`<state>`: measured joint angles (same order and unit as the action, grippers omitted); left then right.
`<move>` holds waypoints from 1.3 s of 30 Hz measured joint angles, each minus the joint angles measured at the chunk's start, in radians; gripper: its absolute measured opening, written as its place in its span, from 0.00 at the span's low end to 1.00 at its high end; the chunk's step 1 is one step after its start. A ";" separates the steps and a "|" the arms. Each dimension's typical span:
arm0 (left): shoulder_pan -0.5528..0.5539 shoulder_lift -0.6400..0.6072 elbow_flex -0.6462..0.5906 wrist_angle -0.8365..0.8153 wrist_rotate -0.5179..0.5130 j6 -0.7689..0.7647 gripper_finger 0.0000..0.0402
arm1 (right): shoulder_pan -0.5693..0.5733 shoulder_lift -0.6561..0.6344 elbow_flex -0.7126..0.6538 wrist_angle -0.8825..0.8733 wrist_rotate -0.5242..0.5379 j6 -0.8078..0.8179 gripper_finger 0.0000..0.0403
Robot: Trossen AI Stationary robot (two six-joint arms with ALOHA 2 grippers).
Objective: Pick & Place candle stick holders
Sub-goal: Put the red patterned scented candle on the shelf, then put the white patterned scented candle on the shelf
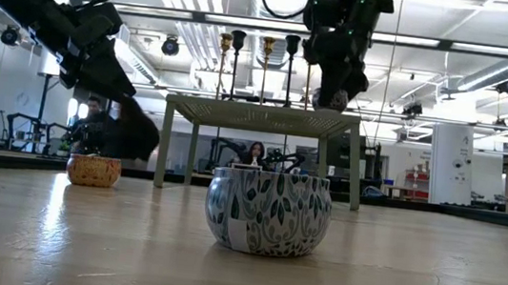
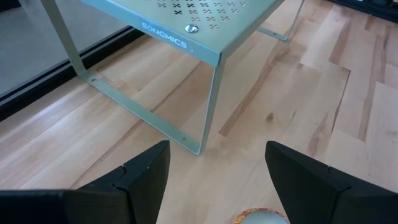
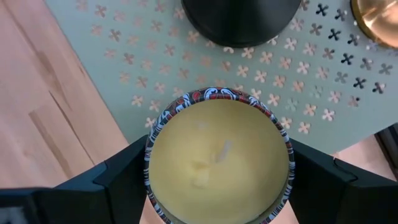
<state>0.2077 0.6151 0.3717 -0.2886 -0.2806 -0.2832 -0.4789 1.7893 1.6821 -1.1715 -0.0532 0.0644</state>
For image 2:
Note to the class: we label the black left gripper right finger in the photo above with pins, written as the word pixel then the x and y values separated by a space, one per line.
pixel 311 193

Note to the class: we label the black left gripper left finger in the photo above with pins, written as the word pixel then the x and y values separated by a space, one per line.
pixel 124 199

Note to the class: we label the candle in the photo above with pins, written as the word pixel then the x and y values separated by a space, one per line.
pixel 261 217

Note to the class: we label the green perforated metal shelf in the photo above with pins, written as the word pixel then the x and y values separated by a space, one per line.
pixel 199 40

